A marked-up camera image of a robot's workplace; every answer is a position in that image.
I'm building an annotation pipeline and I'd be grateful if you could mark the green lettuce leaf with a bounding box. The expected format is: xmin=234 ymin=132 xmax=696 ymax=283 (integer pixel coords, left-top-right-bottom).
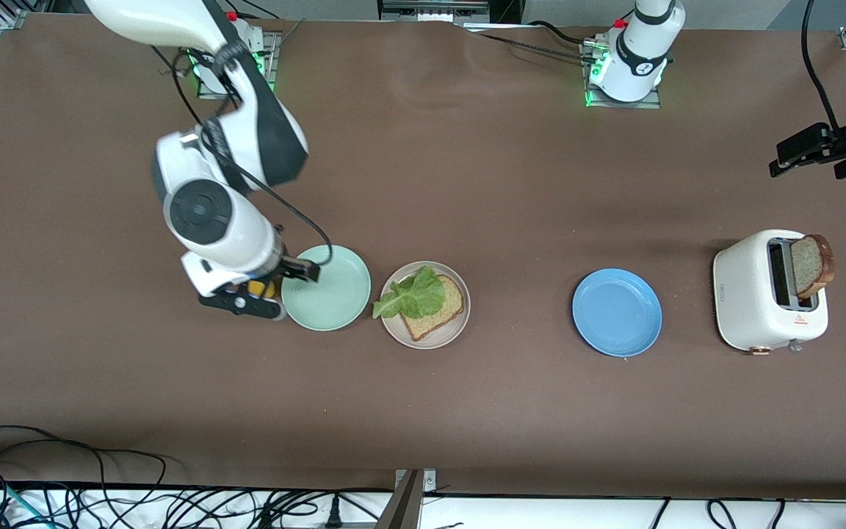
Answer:
xmin=372 ymin=266 xmax=447 ymax=320

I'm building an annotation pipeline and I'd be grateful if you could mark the brown bread slice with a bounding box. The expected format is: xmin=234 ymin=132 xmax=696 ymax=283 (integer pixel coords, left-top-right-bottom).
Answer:
xmin=790 ymin=234 xmax=835 ymax=300
xmin=401 ymin=273 xmax=466 ymax=342

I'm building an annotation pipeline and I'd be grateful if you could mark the mint green plate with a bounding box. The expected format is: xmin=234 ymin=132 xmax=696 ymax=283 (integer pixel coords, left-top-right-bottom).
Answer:
xmin=281 ymin=245 xmax=372 ymax=332

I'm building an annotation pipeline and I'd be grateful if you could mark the beige plate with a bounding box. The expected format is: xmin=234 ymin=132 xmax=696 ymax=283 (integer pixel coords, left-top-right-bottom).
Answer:
xmin=380 ymin=261 xmax=471 ymax=349

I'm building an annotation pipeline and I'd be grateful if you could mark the blue plate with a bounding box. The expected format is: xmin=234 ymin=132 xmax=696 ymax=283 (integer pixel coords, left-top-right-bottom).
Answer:
xmin=572 ymin=268 xmax=663 ymax=358

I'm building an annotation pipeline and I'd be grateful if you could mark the white toaster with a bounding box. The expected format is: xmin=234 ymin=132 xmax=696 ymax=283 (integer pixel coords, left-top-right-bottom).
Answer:
xmin=713 ymin=229 xmax=829 ymax=355

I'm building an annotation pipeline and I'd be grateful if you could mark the white side bench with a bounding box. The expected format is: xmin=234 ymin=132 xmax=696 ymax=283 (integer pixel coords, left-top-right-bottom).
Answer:
xmin=0 ymin=485 xmax=846 ymax=529

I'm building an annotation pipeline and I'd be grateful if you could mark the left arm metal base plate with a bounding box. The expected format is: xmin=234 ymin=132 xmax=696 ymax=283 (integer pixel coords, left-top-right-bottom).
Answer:
xmin=583 ymin=40 xmax=662 ymax=109

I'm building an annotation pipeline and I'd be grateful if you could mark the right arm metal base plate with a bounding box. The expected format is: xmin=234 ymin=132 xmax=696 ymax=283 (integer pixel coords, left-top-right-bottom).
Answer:
xmin=197 ymin=31 xmax=278 ymax=101

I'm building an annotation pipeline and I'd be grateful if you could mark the grey metal bracket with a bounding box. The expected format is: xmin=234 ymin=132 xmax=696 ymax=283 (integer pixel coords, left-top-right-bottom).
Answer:
xmin=386 ymin=469 xmax=438 ymax=529

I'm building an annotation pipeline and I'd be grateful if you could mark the black base cable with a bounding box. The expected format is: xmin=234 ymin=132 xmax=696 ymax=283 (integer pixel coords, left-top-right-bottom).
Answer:
xmin=526 ymin=21 xmax=600 ymax=46
xmin=467 ymin=26 xmax=594 ymax=63

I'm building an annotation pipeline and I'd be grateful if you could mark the grey metal frame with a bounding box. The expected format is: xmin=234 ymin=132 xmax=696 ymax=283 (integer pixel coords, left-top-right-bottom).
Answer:
xmin=377 ymin=0 xmax=491 ymax=24

